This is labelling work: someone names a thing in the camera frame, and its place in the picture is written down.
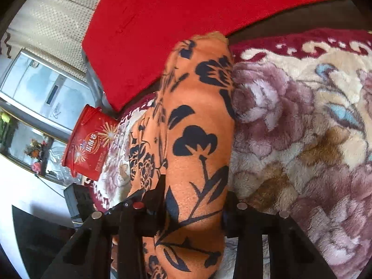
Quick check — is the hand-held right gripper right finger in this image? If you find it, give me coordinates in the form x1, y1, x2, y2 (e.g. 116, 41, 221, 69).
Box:
221, 190, 339, 279

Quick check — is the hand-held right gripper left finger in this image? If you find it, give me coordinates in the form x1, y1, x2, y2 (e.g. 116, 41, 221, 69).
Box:
41, 174, 167, 279

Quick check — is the orange black floral garment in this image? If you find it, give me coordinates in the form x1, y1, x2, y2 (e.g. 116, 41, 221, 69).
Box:
112, 32, 236, 279

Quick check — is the dark grey box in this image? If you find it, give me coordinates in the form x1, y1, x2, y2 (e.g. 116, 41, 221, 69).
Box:
64, 183, 97, 228

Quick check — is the red printed bag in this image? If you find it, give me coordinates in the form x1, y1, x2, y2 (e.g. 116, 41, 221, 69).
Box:
61, 105, 120, 182

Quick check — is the dark red floral plush blanket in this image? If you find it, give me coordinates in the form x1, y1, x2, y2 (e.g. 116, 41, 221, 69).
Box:
87, 27, 372, 279

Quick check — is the black flat panel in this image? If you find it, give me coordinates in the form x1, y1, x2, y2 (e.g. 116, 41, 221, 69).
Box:
12, 205, 76, 276

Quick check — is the glass cabinet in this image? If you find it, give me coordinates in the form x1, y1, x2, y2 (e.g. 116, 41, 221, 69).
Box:
0, 107, 76, 186

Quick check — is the red cushion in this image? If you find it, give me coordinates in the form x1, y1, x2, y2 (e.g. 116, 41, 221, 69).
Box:
81, 0, 349, 112

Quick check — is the beige textured curtain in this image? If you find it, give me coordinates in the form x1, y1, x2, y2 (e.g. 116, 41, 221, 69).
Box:
6, 0, 117, 74

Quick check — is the dark brown sofa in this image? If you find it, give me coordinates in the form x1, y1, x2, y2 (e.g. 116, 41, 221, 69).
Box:
227, 0, 372, 47

